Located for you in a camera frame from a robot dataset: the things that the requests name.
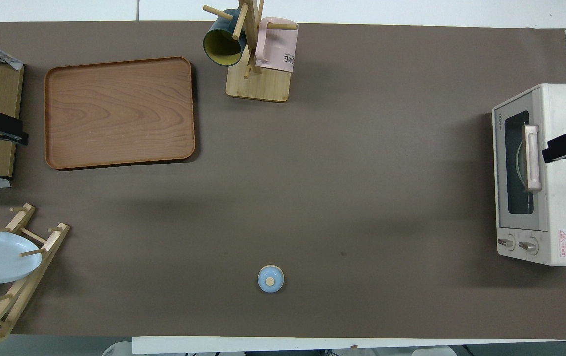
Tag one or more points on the dark green mug yellow inside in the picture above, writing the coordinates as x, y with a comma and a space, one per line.
221, 47

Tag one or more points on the wooden mug tree stand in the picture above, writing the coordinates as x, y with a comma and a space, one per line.
258, 86

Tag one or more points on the small blue lidded jar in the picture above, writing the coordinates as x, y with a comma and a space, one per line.
270, 279

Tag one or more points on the pink mug with print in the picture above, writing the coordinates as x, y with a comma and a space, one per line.
278, 49

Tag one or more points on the wooden serving tray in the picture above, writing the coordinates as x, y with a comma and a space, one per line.
119, 112

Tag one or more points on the white round object under table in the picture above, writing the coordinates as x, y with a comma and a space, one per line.
117, 349

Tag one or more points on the brown table mat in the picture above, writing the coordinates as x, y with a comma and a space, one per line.
342, 198

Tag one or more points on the silver oven knob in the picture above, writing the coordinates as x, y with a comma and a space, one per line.
505, 243
528, 245

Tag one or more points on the wooden dish rack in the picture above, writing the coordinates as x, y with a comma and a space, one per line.
35, 257

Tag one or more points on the red warning sticker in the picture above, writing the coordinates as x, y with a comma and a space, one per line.
563, 243

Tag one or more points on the grey-green round plate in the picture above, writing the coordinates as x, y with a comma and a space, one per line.
520, 165

